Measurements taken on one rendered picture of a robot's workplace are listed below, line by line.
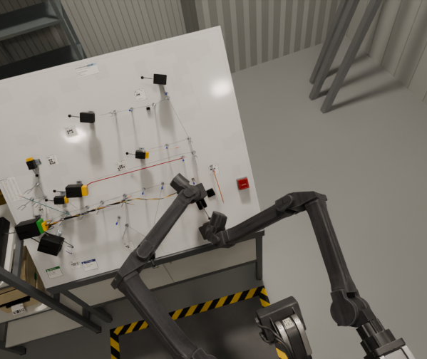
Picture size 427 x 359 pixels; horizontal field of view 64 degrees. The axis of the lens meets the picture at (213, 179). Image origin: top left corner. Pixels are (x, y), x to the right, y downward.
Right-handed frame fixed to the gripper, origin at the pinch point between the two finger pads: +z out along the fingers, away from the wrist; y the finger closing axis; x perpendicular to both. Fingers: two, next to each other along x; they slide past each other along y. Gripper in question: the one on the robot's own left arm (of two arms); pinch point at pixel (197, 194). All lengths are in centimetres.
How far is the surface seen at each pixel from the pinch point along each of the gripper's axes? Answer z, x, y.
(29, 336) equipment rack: 65, 28, 144
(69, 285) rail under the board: 15, 12, 81
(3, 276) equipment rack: -12, -5, 93
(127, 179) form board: -1.6, -21.9, 27.0
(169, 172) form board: 0.8, -16.0, 7.4
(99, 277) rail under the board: 16, 14, 66
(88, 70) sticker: -23, -68, 18
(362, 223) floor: 115, 66, -101
